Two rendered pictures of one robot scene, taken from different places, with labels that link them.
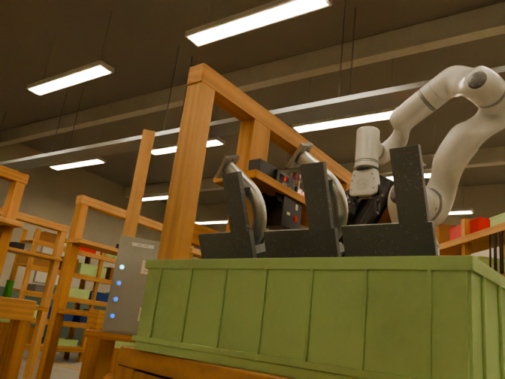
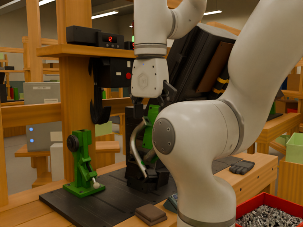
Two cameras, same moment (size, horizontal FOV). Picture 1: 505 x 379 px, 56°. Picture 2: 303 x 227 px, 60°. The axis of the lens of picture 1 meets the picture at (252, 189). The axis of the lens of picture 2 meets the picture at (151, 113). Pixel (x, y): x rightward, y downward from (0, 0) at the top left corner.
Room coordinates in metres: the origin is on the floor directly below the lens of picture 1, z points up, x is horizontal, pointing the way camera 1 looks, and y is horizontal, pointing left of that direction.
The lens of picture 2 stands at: (0.91, -0.46, 1.40)
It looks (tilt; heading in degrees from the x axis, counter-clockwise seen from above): 8 degrees down; 5
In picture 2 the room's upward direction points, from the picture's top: straight up
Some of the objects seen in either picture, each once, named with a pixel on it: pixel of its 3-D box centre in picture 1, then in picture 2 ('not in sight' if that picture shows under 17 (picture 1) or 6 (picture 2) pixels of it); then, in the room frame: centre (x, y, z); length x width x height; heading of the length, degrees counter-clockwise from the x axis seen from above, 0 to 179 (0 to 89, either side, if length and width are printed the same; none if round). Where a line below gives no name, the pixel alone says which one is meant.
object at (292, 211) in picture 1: (282, 215); (116, 73); (2.28, -0.16, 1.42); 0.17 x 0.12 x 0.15; 141
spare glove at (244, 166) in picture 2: not in sight; (241, 166); (2.35, -0.84, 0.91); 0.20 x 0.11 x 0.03; 145
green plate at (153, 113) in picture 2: not in sight; (159, 126); (2.14, -0.40, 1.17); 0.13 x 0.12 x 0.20; 141
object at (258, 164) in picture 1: (263, 171); (84, 35); (2.15, -0.04, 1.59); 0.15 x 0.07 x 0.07; 141
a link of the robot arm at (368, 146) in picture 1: (367, 146); (151, 19); (1.61, -0.40, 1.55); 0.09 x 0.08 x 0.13; 131
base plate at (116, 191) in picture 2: not in sight; (159, 175); (2.24, -0.39, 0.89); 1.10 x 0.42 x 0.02; 141
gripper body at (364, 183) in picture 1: (365, 183); (150, 75); (1.60, -0.40, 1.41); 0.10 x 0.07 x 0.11; 51
